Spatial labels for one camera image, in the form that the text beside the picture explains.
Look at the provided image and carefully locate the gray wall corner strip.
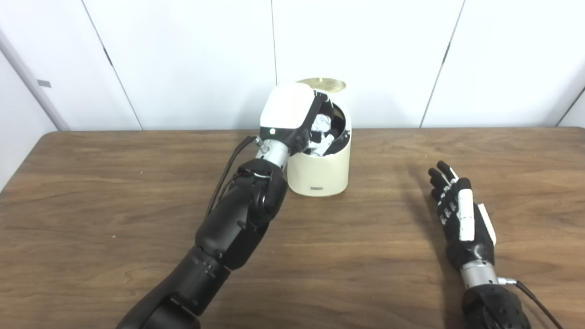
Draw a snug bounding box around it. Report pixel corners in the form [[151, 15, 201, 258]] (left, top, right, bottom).
[[0, 30, 71, 132]]

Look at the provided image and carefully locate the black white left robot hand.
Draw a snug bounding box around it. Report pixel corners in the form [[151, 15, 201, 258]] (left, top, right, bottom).
[[260, 83, 346, 158]]

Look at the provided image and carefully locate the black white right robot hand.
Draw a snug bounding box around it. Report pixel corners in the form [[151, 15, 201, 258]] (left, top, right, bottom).
[[428, 160, 497, 271]]

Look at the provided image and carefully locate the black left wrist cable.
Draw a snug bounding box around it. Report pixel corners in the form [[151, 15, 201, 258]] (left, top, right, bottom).
[[206, 135, 268, 218]]

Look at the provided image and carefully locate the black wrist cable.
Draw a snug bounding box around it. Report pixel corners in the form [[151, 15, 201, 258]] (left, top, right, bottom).
[[497, 277, 565, 329], [206, 135, 268, 218]]

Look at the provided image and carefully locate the cream round bin lid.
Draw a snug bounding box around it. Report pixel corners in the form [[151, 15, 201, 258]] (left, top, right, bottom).
[[296, 78, 347, 94]]

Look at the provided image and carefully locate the cream-colored bin body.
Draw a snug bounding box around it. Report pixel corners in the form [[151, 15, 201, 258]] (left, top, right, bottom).
[[287, 91, 352, 197]]

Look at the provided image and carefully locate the white paper ball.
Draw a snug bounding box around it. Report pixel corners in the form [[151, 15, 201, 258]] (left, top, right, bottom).
[[312, 114, 333, 133]]

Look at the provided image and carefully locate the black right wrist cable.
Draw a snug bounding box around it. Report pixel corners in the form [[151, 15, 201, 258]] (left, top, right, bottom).
[[497, 277, 565, 329]]

